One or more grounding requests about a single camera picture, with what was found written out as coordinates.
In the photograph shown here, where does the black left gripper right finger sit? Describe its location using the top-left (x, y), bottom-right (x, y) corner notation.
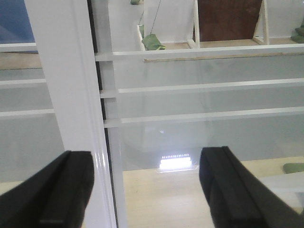
top-left (199, 146), bottom-right (304, 228)

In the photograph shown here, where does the brown wooden board panel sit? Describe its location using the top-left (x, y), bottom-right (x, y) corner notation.
top-left (198, 0), bottom-right (262, 42)

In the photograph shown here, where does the white framed sliding glass door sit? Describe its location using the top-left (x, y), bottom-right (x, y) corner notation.
top-left (26, 0), bottom-right (304, 228)

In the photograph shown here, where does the fixed white framed glass panel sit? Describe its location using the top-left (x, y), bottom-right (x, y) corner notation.
top-left (0, 0), bottom-right (64, 192)

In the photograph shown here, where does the green sandbag with rope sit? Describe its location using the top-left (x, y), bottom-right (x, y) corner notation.
top-left (137, 0), bottom-right (166, 51)

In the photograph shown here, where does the white wooden triangular stand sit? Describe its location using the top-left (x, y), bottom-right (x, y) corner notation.
top-left (187, 0), bottom-right (270, 48)

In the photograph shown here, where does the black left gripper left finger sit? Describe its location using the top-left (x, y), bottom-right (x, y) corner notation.
top-left (0, 151), bottom-right (95, 228)

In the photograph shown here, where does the green sandbag lower right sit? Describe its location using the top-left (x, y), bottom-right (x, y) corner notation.
top-left (283, 162), bottom-right (304, 174)

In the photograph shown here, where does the green sandbags far right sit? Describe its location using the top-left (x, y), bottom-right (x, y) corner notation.
top-left (291, 25), bottom-right (304, 44)

